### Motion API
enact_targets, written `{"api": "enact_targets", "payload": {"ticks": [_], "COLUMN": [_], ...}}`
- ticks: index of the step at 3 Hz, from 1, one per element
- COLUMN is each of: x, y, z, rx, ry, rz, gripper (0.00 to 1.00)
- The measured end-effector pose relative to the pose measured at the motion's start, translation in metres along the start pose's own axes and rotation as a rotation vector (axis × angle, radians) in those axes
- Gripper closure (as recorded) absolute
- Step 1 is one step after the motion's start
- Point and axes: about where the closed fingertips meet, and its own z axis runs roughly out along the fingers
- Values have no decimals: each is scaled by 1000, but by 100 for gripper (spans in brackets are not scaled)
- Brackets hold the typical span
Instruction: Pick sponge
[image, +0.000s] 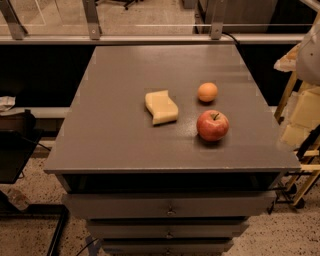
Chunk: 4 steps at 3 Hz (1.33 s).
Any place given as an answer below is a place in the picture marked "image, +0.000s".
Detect metal railing with glass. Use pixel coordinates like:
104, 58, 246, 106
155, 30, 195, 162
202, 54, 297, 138
0, 0, 319, 45

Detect orange fruit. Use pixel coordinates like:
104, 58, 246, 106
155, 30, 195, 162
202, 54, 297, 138
197, 82, 218, 102

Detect black floor frame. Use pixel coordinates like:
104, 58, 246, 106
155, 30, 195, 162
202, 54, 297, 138
0, 204, 69, 256

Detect red apple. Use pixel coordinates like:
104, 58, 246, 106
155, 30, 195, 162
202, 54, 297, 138
196, 110, 229, 142

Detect wooden cart frame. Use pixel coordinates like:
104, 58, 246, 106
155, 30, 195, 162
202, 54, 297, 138
273, 9, 320, 210

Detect top grey drawer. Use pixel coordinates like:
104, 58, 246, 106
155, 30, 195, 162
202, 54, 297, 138
62, 191, 275, 219

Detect bottom grey drawer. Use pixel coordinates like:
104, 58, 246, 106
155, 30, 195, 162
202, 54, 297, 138
102, 239, 233, 255

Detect grey drawer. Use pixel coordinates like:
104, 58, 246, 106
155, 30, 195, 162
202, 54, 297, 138
62, 191, 275, 219
102, 239, 233, 255
87, 221, 249, 239

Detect middle grey drawer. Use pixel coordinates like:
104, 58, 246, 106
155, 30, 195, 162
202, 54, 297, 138
87, 221, 249, 239

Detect black cable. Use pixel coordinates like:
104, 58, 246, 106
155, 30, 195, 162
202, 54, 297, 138
222, 31, 242, 46

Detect black chair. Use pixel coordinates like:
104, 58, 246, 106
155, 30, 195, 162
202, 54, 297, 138
0, 110, 43, 184

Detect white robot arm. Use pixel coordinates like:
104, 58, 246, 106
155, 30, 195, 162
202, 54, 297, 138
274, 22, 320, 148

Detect yellow sponge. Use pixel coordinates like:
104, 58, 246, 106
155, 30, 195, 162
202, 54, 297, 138
145, 90, 179, 125

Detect grey drawer cabinet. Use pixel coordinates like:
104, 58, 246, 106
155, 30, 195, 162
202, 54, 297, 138
43, 44, 302, 256

